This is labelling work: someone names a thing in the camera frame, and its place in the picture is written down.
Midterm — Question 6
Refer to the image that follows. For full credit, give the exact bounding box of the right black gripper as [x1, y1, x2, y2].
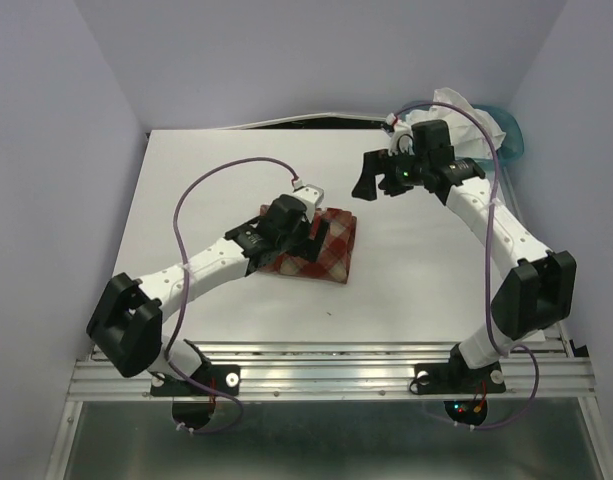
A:
[350, 144, 429, 201]

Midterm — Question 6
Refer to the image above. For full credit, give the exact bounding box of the red checked skirt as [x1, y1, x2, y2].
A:
[261, 207, 357, 284]

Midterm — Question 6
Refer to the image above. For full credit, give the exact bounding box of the white cloth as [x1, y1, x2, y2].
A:
[401, 87, 506, 160]

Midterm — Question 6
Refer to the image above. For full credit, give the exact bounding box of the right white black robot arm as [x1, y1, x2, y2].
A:
[352, 120, 577, 395]

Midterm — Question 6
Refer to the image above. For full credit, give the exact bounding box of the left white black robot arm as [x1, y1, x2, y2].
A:
[86, 185, 329, 394]

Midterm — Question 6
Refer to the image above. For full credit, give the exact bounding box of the teal plastic basket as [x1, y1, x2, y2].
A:
[397, 100, 524, 169]

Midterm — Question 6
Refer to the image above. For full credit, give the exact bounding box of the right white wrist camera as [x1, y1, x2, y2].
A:
[384, 117, 414, 155]

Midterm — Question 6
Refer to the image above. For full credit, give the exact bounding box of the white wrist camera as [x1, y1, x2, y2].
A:
[384, 117, 414, 155]
[291, 184, 325, 222]

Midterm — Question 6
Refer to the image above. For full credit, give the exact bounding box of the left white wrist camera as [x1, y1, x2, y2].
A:
[291, 184, 325, 222]

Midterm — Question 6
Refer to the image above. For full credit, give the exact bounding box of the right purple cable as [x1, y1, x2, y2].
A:
[383, 103, 541, 432]

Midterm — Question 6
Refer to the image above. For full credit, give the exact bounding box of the aluminium frame rail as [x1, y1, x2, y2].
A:
[65, 341, 598, 402]

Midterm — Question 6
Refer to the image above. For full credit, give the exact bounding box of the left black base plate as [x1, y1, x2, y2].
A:
[150, 364, 241, 398]

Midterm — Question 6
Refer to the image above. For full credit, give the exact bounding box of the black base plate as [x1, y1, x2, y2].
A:
[409, 362, 506, 398]
[150, 364, 241, 398]

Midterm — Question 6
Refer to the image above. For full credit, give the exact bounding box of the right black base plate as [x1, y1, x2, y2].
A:
[409, 362, 506, 398]

